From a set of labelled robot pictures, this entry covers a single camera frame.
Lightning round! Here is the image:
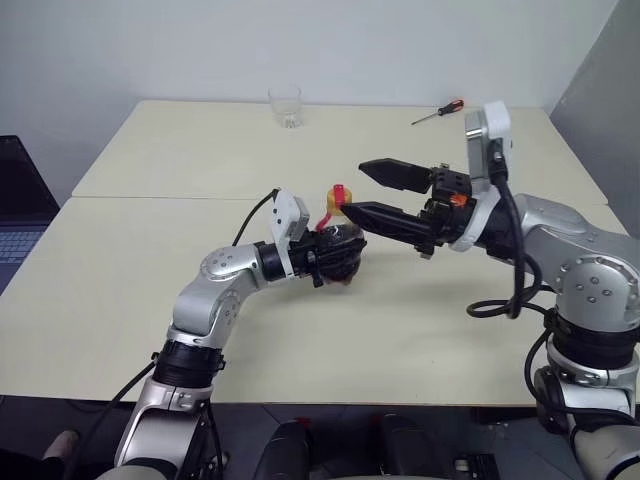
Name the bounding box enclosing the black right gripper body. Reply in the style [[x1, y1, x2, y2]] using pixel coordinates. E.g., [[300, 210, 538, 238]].
[[413, 163, 474, 261]]

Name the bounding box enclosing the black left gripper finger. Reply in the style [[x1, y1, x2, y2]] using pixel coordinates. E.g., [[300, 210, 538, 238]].
[[319, 225, 369, 249], [322, 256, 360, 283]]

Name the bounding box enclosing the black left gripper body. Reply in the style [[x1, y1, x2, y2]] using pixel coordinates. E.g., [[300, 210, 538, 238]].
[[289, 230, 326, 290]]

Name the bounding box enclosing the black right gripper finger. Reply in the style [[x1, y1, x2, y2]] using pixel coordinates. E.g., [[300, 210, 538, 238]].
[[359, 157, 432, 194], [344, 200, 427, 247]]

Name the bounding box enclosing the clear glass tumbler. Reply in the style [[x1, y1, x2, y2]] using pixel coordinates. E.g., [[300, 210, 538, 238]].
[[268, 85, 305, 129]]

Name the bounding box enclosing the dark rounded shape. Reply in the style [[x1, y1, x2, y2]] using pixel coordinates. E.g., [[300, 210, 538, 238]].
[[260, 418, 315, 480]]

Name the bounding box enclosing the dark laptop computer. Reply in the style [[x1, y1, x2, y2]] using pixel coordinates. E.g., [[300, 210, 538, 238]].
[[0, 134, 62, 297]]

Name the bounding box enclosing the pink shoe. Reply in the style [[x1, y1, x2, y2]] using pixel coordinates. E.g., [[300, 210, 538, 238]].
[[41, 429, 82, 462]]

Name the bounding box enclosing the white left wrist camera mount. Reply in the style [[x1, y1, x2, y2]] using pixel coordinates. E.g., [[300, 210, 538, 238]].
[[269, 188, 313, 279]]

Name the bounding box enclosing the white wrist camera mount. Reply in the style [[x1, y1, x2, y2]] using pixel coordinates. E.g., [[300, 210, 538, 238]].
[[269, 188, 313, 279], [446, 101, 515, 252]]

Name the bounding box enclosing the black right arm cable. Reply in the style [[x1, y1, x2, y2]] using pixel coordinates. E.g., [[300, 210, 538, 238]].
[[466, 149, 576, 436]]

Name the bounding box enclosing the orange black handled screwdriver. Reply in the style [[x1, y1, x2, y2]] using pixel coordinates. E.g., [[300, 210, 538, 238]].
[[411, 99, 466, 127]]

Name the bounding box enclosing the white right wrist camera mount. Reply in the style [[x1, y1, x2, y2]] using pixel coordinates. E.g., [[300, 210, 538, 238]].
[[446, 101, 515, 252]]

